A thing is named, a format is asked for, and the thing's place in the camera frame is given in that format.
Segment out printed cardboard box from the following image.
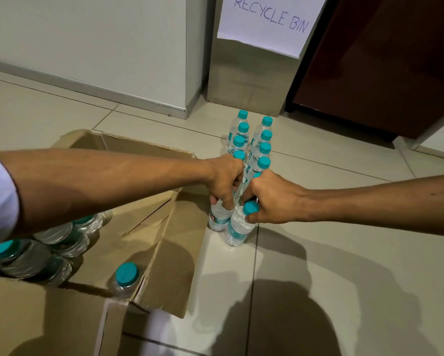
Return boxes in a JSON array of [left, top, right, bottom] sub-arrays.
[[0, 129, 211, 356]]

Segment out person's right forearm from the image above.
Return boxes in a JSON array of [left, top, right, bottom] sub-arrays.
[[305, 173, 444, 238]]

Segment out dark maroon refrigerator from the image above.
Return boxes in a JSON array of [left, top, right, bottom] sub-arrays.
[[285, 0, 444, 139]]

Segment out water bottles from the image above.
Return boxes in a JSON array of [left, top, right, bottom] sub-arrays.
[[226, 109, 274, 204]]

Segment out person's left hand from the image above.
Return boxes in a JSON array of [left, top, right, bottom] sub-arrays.
[[205, 154, 245, 211]]

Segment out white paper sign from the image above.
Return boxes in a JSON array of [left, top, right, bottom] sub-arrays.
[[217, 0, 328, 59]]

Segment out steel bin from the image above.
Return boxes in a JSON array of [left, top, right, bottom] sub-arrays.
[[206, 0, 330, 117]]

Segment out person's right hand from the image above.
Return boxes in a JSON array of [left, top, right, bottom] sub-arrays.
[[240, 169, 313, 225]]

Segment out person's left forearm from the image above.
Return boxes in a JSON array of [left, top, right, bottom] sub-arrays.
[[0, 148, 215, 238]]

